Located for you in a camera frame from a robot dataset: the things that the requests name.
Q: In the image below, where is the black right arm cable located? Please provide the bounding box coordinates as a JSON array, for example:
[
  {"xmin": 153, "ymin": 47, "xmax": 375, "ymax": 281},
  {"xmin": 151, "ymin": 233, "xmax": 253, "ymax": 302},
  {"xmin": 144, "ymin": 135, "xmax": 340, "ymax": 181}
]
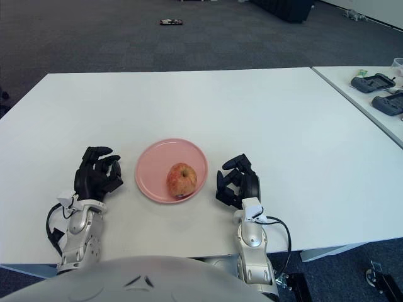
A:
[{"xmin": 255, "ymin": 215, "xmax": 292, "ymax": 277}]

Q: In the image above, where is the grey robot torso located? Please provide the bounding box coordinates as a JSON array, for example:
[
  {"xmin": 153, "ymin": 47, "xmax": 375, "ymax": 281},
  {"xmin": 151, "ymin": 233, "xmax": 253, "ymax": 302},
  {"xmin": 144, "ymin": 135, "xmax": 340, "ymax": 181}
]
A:
[{"xmin": 0, "ymin": 255, "xmax": 275, "ymax": 302}]

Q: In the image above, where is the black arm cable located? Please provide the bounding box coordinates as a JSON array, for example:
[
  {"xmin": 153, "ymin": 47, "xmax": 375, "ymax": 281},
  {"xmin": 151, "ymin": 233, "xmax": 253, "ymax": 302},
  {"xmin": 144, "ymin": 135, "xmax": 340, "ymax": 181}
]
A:
[
  {"xmin": 255, "ymin": 215, "xmax": 292, "ymax": 277},
  {"xmin": 46, "ymin": 203, "xmax": 72, "ymax": 257}
]

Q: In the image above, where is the red yellow apple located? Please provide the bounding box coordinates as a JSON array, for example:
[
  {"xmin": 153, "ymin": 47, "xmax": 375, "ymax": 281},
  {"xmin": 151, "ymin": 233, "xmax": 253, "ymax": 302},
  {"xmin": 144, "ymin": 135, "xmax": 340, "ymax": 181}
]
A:
[{"xmin": 166, "ymin": 162, "xmax": 198, "ymax": 199}]

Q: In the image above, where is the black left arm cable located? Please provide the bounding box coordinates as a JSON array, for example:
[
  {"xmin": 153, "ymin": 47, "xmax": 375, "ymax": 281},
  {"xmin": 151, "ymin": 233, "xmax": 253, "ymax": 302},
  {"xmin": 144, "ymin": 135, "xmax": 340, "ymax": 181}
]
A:
[{"xmin": 46, "ymin": 203, "xmax": 72, "ymax": 257}]

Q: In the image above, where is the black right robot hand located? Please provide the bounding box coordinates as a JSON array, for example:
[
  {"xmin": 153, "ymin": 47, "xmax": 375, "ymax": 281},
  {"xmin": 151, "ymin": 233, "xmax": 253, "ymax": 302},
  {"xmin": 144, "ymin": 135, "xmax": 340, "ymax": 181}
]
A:
[{"xmin": 215, "ymin": 153, "xmax": 268, "ymax": 223}]

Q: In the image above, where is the grey robot dog toy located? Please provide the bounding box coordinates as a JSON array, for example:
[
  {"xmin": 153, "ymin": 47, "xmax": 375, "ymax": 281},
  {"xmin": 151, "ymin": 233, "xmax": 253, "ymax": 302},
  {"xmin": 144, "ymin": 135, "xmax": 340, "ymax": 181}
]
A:
[{"xmin": 343, "ymin": 8, "xmax": 369, "ymax": 21}]

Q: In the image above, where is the grey handheld controller with screen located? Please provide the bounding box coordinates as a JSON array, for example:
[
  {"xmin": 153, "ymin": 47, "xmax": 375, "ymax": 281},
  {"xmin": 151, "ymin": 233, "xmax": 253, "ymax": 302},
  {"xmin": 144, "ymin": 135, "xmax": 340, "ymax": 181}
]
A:
[{"xmin": 350, "ymin": 72, "xmax": 396, "ymax": 94}]

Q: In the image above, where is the black stand with caster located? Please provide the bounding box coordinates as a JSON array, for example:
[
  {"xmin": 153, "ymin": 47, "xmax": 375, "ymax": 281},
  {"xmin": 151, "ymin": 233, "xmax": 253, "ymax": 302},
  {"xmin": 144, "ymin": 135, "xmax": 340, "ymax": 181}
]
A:
[{"xmin": 365, "ymin": 260, "xmax": 403, "ymax": 302}]

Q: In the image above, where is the white table frame beam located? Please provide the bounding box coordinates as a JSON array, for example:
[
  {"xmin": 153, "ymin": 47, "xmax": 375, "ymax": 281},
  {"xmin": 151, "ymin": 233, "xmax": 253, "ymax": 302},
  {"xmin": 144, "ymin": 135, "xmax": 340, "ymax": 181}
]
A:
[{"xmin": 298, "ymin": 242, "xmax": 356, "ymax": 262}]

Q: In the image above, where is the grey handheld controller with buttons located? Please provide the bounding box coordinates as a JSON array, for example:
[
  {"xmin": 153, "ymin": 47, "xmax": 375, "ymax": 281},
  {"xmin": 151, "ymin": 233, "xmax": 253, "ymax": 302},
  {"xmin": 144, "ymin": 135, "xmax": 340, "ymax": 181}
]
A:
[{"xmin": 370, "ymin": 91, "xmax": 403, "ymax": 117}]

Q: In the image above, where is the black base bracket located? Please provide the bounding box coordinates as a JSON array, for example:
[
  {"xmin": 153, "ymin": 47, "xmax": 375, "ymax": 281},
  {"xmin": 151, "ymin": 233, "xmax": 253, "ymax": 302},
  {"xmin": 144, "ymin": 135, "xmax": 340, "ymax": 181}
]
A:
[{"xmin": 275, "ymin": 272, "xmax": 312, "ymax": 302}]

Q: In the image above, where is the pink round plate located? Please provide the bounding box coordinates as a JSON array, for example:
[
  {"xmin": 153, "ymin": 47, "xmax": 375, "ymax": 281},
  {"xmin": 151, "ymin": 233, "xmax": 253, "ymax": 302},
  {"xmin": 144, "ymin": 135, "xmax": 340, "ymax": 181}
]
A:
[{"xmin": 135, "ymin": 137, "xmax": 209, "ymax": 204}]

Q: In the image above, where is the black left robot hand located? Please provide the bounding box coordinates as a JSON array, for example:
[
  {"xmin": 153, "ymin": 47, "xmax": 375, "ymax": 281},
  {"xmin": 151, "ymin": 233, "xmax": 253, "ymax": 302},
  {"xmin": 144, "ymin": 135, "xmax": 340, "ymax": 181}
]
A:
[{"xmin": 57, "ymin": 146, "xmax": 124, "ymax": 210}]

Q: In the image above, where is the black cabinet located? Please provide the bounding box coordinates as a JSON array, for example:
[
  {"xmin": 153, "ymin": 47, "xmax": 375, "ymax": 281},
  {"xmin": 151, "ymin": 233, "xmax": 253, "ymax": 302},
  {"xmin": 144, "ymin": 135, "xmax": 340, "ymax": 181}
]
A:
[{"xmin": 248, "ymin": 0, "xmax": 315, "ymax": 23}]

